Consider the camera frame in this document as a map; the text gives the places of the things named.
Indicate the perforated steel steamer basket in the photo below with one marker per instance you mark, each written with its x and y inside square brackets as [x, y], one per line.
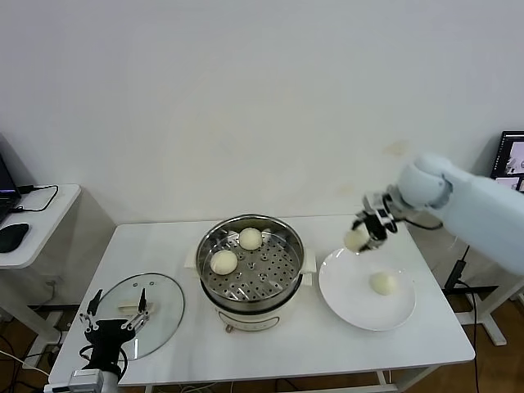
[274, 282]

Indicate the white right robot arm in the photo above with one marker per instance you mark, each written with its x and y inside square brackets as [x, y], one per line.
[475, 213]

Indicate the white round plate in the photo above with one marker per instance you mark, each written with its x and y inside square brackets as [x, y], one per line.
[348, 294]

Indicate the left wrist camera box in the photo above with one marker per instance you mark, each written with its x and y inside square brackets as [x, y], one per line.
[86, 380]

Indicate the black laptop with dark screen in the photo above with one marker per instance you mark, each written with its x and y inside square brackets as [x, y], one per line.
[6, 180]

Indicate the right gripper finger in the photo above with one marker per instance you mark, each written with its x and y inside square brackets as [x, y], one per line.
[360, 224]
[372, 245]

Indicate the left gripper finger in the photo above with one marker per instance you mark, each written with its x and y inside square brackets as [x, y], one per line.
[140, 317]
[92, 317]

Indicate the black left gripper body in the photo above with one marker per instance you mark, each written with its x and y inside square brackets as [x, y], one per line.
[108, 335]

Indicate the white steamed baozi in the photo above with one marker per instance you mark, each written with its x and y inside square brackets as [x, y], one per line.
[223, 262]
[250, 238]
[383, 283]
[355, 241]

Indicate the white electric cooker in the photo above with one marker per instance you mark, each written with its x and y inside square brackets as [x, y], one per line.
[254, 319]

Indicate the white side desk with mouse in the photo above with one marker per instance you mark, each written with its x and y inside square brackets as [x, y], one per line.
[49, 229]

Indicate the white side desk with label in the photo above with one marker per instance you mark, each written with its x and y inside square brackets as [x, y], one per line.
[434, 282]

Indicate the grey laptop with lit screen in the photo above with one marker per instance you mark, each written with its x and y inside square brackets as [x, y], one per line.
[509, 155]

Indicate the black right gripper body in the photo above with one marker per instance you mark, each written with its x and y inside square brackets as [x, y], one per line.
[381, 231]

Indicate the black computer mouse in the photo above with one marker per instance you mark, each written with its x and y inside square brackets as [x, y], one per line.
[12, 236]

